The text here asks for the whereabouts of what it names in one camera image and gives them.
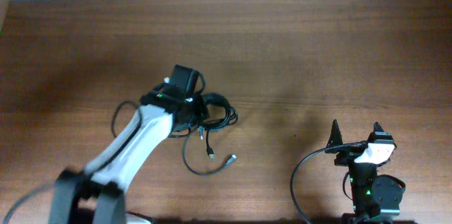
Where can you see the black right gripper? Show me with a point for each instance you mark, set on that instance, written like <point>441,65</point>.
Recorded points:
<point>347,156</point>

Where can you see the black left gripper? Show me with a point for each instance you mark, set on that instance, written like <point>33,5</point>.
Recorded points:
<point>203,113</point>

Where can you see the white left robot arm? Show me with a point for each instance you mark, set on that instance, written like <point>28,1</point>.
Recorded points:
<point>97,193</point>

